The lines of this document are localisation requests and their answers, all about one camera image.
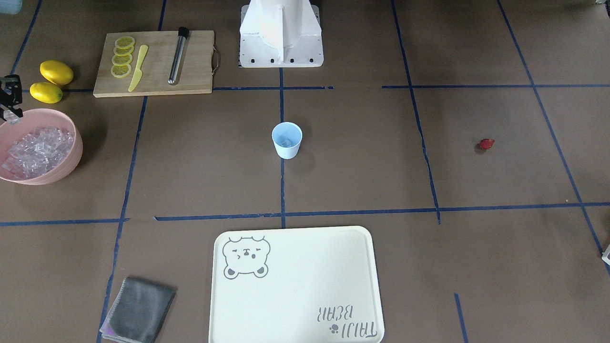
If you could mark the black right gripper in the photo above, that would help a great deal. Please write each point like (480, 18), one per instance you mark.
(10, 96)

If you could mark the clear ice cubes pile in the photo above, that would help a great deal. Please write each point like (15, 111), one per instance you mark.
(38, 152)

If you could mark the light blue plastic cup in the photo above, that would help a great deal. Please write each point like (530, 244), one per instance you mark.
(287, 138)

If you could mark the lower yellow lemon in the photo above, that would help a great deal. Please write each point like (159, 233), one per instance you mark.
(46, 92)

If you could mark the yellow lemon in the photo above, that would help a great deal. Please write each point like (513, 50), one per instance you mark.
(46, 92)
(56, 72)

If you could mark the upper yellow lemon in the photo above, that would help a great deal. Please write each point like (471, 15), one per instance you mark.
(56, 72)

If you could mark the pink bowl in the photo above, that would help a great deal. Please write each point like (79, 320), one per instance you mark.
(42, 118)

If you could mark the lemon slice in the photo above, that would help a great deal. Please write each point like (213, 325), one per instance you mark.
(124, 42)
(121, 71)
(123, 51)
(122, 60)

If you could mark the yellow plastic knife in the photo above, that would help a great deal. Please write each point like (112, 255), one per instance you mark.
(137, 72)

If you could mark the wooden cutting board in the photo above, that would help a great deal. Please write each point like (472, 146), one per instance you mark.
(195, 73)

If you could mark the steel muddler black tip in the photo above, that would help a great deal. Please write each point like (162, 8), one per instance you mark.
(182, 36)

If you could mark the grey folded cloth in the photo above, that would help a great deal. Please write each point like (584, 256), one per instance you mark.
(138, 311)

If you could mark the cream bear tray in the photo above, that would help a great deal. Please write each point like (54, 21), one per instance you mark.
(298, 285)

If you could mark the red strawberry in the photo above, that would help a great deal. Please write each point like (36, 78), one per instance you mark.
(486, 144)

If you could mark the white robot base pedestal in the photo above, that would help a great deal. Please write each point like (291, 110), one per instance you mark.
(280, 34)

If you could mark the white wire cup rack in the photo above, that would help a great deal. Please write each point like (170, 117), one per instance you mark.
(605, 257)

